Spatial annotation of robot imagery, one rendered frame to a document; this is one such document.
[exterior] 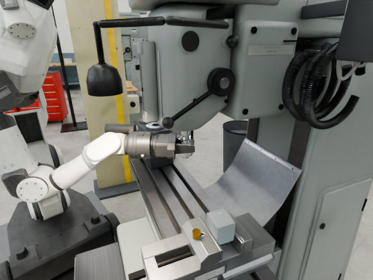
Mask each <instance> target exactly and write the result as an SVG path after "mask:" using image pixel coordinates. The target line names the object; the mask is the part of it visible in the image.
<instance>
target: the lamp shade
mask: <svg viewBox="0 0 373 280"><path fill-rule="evenodd" d="M86 83H87V90H88V95H90V96H95V97H106V96H115V95H119V94H122V93H123V85H122V79H121V77H120V74H119V72H118V70H117V68H115V67H114V66H112V65H111V64H107V63H97V64H94V65H93V66H91V67H90V69H88V73H87V79H86Z"/></svg>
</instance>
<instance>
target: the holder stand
mask: <svg viewBox="0 0 373 280"><path fill-rule="evenodd" d="M134 124H135V126H136V132H153V136H155V135H158V134H169V133H172V131H171V130H168V129H165V128H163V127H162V126H160V125H159V123H158V122H157V121H154V122H148V123H145V121H144V120H143V118H140V119H139V120H135V121H134ZM142 159H143V161H144V162H145V163H146V164H147V165H148V167H149V168H150V169H156V168H159V167H163V166H167V165H170V164H173V159H168V158H167V157H155V154H153V157H152V159H151V158H147V159H144V158H142Z"/></svg>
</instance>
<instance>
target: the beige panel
mask: <svg viewBox="0 0 373 280"><path fill-rule="evenodd" d="M64 1H65V7H66V11H67V17H68V23H69V29H70V35H71V38H72V44H73V50H74V56H75V62H76V65H77V71H78V77H79V83H80V89H81V93H82V98H83V104H84V110H85V116H86V120H87V126H88V132H89V138H90V142H92V141H94V140H95V139H97V138H99V137H100V136H102V135H103V134H105V130H104V127H105V124H130V116H129V106H128V95H127V85H126V78H125V68H124V58H123V47H122V37H121V30H120V27H118V28H101V29H100V30H101V36H102V42H103V43H102V44H103V50H104V52H103V53H104V59H105V63H107V64H111V65H112V66H114V67H115V68H117V70H118V72H119V74H120V77H121V79H122V85H123V93H122V94H119V95H115V96H106V97H95V96H90V95H88V90H87V83H86V79H87V73H88V69H90V67H91V66H93V65H94V64H97V63H98V62H99V61H98V57H97V56H98V55H97V48H96V41H95V34H94V29H93V28H94V27H93V22H94V21H100V20H106V19H119V9H118V0H64ZM95 171H96V175H97V179H95V180H93V182H94V193H95V195H96V196H97V197H98V198H99V200H103V199H107V198H112V197H116V196H121V195H124V194H128V193H133V192H137V191H140V189H139V187H138V184H137V182H136V180H135V177H134V174H133V172H132V169H131V167H130V164H129V161H128V155H126V156H116V155H111V156H110V157H108V158H107V159H105V160H104V161H102V163H101V164H100V167H98V168H97V169H95Z"/></svg>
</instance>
